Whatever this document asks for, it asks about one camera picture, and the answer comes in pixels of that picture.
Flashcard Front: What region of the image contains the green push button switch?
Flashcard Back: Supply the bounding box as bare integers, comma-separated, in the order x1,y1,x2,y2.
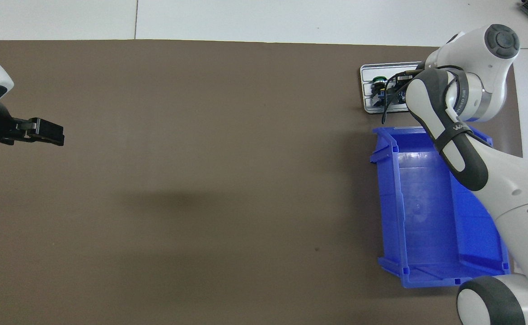
371,76,388,109

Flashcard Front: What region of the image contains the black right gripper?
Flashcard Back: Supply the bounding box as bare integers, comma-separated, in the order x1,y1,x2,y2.
385,68,427,111

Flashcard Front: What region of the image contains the blue plastic storage bin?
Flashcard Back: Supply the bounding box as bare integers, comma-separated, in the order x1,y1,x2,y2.
370,125,513,288

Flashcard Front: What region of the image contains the brown table mat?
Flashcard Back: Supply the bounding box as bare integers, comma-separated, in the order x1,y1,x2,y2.
0,40,524,325

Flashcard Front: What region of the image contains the grey metal tray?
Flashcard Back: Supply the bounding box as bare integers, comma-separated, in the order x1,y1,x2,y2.
360,61,427,116

